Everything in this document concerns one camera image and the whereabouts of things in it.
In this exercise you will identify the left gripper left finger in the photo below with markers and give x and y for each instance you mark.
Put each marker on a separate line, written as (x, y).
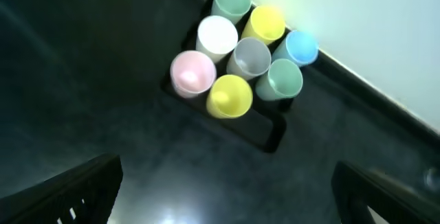
(62, 196)

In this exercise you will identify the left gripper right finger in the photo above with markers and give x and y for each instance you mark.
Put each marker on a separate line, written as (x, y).
(371, 200)

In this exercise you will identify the yellow cup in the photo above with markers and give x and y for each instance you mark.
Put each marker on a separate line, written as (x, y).
(266, 23)
(229, 96)

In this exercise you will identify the pink cup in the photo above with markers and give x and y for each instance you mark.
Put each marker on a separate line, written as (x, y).
(192, 73)

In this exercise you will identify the green cup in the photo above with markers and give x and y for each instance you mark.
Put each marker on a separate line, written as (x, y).
(231, 0)
(283, 78)

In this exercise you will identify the blue cup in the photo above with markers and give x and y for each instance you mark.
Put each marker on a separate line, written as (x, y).
(300, 48)

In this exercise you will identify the grey cup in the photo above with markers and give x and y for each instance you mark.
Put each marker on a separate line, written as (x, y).
(250, 57)

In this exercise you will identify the white cup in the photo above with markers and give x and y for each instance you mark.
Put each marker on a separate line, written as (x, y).
(216, 36)

